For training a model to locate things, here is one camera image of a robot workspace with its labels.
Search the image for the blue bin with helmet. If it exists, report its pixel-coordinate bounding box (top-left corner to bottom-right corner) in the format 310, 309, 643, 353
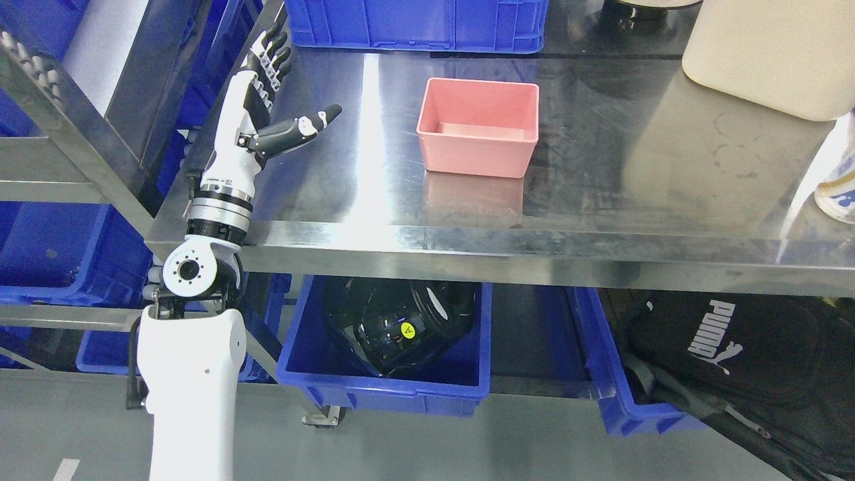
276, 276, 494, 418

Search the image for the blue crate on table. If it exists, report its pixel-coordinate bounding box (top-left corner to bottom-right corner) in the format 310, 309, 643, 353
284, 1, 549, 55

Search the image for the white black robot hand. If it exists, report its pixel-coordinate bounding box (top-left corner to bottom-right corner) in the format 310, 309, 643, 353
193, 21, 343, 203

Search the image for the blue bin lower left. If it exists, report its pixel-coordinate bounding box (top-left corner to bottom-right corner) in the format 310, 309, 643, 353
1, 201, 152, 307

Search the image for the black helmet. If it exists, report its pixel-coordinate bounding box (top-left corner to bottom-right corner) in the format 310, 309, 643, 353
323, 277, 482, 378

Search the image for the beige plastic container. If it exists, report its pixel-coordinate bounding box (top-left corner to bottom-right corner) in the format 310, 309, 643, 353
682, 1, 854, 122

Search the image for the blue bin with bag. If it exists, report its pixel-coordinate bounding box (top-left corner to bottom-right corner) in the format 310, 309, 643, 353
564, 287, 707, 438

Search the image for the black Puma bag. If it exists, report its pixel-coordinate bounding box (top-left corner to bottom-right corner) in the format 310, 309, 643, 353
609, 291, 854, 480

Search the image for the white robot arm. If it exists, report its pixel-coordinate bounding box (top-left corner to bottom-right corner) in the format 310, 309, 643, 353
132, 170, 254, 480

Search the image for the pink plastic storage box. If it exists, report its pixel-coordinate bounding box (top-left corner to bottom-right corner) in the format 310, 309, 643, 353
416, 77, 540, 179

